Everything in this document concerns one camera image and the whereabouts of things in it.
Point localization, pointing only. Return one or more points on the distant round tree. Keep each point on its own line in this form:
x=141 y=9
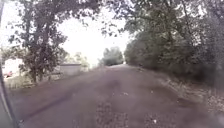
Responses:
x=112 y=56

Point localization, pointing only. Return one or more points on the brown dirt road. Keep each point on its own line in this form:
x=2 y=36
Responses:
x=110 y=96

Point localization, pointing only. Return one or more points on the pale low building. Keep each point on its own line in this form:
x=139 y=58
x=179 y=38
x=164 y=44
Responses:
x=70 y=69

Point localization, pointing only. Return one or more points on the row of trees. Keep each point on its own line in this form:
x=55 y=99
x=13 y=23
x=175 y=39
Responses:
x=176 y=36

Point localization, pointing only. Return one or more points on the large leafy tree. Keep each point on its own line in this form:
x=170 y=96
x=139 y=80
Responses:
x=40 y=40

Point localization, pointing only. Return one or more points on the leaf-strewn grass verge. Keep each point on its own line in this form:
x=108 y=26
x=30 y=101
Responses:
x=196 y=91

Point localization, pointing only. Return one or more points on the pale grass strip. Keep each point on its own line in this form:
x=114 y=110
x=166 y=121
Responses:
x=20 y=81

